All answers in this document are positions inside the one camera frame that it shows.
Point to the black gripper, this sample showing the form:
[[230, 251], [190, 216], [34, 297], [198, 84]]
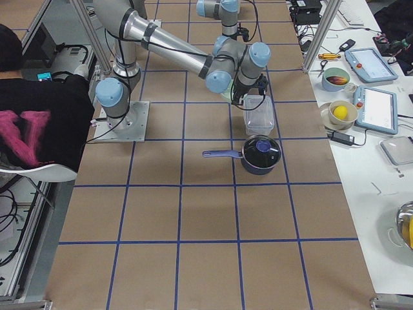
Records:
[[239, 88]]

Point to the green bowl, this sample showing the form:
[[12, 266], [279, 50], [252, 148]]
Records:
[[227, 94]]

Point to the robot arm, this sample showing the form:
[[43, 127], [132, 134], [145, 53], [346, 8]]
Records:
[[232, 66], [227, 12]]

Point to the blue bowl with fruit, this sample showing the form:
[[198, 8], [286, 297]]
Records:
[[334, 79]]

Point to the beige bowl with lemon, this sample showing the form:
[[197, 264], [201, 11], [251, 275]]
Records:
[[342, 113]]

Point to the steel bowl with fruit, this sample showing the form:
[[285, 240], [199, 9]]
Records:
[[404, 223]]

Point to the clear plastic lidded container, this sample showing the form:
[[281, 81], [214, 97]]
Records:
[[258, 115]]

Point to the dark blue saucepan with lid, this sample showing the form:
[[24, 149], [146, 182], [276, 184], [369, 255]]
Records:
[[259, 154]]

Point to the beige plate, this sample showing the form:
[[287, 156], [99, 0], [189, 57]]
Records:
[[324, 111]]

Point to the black electronics box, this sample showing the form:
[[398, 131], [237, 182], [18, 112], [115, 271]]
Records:
[[305, 12]]

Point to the black power adapter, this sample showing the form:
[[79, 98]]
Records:
[[341, 138]]

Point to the blue teach pendant tablet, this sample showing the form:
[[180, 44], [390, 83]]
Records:
[[369, 66]]

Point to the white kitchen scale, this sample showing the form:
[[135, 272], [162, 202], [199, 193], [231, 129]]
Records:
[[398, 150]]

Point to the seated person in black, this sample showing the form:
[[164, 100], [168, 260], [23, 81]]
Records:
[[42, 122]]

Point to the white chair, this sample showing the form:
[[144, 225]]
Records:
[[49, 173]]

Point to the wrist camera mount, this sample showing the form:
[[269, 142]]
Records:
[[244, 33], [262, 84]]

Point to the orange handled tool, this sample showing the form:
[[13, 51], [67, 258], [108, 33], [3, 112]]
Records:
[[329, 56]]

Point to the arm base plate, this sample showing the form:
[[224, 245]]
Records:
[[133, 127]]

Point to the aluminium frame post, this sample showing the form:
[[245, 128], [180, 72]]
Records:
[[325, 23]]

